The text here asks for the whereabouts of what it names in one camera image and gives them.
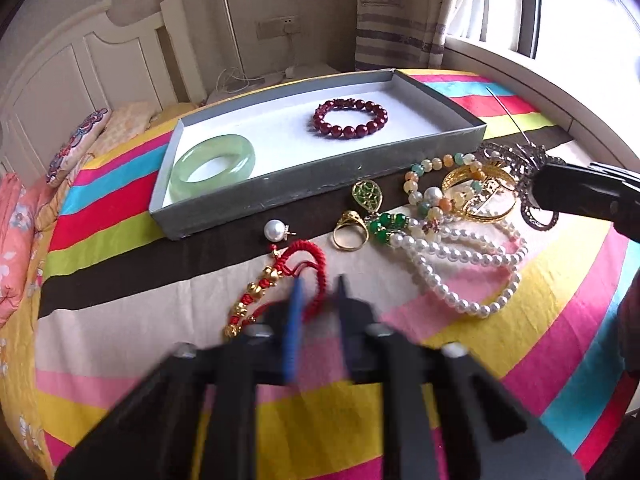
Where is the red cord gold charm bracelet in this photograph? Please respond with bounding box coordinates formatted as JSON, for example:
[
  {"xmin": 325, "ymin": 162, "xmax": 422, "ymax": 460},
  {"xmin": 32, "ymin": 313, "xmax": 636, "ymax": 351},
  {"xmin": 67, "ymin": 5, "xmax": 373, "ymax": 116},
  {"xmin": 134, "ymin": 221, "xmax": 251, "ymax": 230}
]
[{"xmin": 221, "ymin": 238, "xmax": 330, "ymax": 340}]

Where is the white bedside table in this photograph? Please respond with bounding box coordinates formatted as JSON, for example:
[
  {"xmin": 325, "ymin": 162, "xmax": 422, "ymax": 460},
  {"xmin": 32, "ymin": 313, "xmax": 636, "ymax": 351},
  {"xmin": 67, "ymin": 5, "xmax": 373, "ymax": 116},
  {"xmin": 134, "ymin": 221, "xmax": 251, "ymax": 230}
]
[{"xmin": 206, "ymin": 63, "xmax": 338, "ymax": 105}]

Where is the dark red bead bracelet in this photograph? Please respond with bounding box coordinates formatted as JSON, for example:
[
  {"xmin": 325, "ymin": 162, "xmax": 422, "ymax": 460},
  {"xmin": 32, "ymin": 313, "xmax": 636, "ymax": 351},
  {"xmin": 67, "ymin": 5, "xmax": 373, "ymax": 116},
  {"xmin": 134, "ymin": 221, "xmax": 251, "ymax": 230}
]
[{"xmin": 312, "ymin": 96, "xmax": 390, "ymax": 140}]

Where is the silver flower brooch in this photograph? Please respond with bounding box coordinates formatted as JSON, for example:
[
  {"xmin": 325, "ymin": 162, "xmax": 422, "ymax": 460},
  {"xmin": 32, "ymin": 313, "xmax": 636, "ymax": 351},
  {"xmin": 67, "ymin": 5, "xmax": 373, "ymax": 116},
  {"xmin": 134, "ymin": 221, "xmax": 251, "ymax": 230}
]
[{"xmin": 480, "ymin": 86, "xmax": 564, "ymax": 232}]

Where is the gold filigree bangle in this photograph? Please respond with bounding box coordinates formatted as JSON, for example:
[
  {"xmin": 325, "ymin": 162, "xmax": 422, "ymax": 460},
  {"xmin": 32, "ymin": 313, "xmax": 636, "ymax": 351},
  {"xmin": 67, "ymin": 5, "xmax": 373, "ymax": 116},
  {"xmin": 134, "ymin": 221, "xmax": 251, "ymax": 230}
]
[{"xmin": 442, "ymin": 162, "xmax": 518, "ymax": 223}]

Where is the large pearl earring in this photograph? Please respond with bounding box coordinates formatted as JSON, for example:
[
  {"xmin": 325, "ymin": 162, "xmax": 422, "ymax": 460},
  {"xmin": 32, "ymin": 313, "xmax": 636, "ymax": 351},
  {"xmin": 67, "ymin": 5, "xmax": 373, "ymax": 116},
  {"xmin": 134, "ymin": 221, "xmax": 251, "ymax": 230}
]
[{"xmin": 262, "ymin": 219, "xmax": 296, "ymax": 244}]

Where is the striped printed curtain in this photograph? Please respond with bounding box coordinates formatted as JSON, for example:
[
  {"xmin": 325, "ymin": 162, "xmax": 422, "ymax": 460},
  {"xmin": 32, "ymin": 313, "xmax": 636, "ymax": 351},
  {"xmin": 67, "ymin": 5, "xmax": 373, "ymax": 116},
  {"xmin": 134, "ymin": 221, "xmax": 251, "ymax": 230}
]
[{"xmin": 355, "ymin": 0, "xmax": 463, "ymax": 70}]

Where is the green jade bangle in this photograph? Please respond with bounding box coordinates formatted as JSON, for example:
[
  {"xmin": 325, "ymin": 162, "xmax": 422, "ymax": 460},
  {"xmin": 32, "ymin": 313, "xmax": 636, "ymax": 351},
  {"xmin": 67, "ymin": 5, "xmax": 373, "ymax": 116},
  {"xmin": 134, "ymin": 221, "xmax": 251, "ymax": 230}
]
[{"xmin": 168, "ymin": 134, "xmax": 256, "ymax": 202}]

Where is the gold ring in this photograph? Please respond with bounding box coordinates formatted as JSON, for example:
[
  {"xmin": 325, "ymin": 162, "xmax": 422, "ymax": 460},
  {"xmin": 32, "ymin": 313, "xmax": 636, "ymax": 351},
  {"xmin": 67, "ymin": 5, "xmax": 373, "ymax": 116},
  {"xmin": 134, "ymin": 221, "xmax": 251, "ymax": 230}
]
[{"xmin": 330, "ymin": 210, "xmax": 371, "ymax": 253}]

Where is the wall power socket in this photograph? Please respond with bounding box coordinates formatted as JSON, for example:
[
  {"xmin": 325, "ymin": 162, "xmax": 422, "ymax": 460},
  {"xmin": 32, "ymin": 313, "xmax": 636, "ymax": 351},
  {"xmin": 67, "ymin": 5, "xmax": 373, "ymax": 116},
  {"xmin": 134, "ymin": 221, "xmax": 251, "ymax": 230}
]
[{"xmin": 256, "ymin": 15, "xmax": 302, "ymax": 40}]

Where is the white pearl necklace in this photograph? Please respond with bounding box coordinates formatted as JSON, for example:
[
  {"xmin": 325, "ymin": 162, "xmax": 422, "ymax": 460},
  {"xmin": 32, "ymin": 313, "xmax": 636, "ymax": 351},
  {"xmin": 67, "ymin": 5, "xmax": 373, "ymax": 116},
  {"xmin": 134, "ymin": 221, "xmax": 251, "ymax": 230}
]
[{"xmin": 387, "ymin": 213, "xmax": 530, "ymax": 320}]

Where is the striped colourful bed sheet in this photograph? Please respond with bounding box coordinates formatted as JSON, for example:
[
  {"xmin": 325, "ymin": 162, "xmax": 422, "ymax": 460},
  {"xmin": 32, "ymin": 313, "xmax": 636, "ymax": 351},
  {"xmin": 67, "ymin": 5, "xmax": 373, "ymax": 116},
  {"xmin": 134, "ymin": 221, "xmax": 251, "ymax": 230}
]
[{"xmin": 1, "ymin": 70, "xmax": 639, "ymax": 479}]

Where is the folded pink floral quilt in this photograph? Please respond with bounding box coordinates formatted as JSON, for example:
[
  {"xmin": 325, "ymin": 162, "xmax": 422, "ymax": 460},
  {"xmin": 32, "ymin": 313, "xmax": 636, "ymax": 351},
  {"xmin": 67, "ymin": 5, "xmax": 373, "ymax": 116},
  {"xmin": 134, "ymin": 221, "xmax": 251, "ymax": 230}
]
[{"xmin": 0, "ymin": 174, "xmax": 39, "ymax": 326}]

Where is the white charging cable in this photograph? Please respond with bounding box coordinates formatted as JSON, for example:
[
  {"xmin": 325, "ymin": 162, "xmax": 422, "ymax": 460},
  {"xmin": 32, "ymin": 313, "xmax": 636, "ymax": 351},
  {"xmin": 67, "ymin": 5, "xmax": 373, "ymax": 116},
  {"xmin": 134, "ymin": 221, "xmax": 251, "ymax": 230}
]
[{"xmin": 214, "ymin": 34, "xmax": 302, "ymax": 96}]

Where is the white window sill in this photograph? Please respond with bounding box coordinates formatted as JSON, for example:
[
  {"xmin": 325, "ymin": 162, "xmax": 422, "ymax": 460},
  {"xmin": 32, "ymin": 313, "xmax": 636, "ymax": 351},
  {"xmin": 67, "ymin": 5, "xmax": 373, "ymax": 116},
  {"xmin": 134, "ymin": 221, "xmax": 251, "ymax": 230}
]
[{"xmin": 442, "ymin": 36, "xmax": 639, "ymax": 171}]

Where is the white wooden headboard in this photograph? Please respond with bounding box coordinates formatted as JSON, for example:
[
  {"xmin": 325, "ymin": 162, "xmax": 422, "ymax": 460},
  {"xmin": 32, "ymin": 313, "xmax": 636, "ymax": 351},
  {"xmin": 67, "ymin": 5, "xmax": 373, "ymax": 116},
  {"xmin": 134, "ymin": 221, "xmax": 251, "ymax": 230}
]
[{"xmin": 1, "ymin": 0, "xmax": 207, "ymax": 183}]

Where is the green jade pendant necklace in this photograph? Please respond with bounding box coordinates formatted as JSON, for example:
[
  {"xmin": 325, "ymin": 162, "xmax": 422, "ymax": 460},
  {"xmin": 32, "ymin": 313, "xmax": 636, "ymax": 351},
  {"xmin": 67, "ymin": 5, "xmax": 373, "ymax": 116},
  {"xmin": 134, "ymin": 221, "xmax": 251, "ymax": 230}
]
[{"xmin": 350, "ymin": 178, "xmax": 410, "ymax": 246}]

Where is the embroidered patterned pillow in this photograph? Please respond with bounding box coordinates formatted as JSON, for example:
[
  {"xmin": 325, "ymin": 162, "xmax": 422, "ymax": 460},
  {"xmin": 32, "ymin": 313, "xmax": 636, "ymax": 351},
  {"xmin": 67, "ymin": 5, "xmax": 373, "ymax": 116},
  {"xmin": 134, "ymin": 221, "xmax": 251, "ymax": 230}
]
[{"xmin": 46, "ymin": 107, "xmax": 112, "ymax": 188}]

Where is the grey cardboard tray box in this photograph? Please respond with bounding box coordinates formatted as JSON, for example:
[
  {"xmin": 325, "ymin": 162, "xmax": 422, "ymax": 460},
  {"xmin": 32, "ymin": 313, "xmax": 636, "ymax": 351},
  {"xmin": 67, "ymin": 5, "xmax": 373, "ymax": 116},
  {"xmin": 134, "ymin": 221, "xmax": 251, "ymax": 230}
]
[{"xmin": 149, "ymin": 70, "xmax": 486, "ymax": 240}]

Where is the yellow textured pillow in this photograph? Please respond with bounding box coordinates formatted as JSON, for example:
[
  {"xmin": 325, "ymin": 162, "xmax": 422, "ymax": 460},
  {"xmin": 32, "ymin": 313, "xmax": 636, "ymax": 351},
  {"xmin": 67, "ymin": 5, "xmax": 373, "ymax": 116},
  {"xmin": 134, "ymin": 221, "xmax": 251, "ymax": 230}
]
[{"xmin": 77, "ymin": 101, "xmax": 155, "ymax": 168}]

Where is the thin white floor lamp pole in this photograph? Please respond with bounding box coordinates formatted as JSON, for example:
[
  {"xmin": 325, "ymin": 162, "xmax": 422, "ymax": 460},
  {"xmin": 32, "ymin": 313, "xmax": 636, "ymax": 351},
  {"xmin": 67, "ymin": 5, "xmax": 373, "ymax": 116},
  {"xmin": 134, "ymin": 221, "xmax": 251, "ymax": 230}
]
[{"xmin": 222, "ymin": 0, "xmax": 246, "ymax": 77}]

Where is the multicolour agate bead bracelet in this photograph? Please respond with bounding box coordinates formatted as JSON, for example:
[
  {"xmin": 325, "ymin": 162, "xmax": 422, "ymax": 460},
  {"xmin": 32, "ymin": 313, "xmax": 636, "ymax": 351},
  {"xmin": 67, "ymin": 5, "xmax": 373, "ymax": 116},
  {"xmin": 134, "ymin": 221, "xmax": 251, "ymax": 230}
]
[{"xmin": 402, "ymin": 150, "xmax": 486, "ymax": 221}]

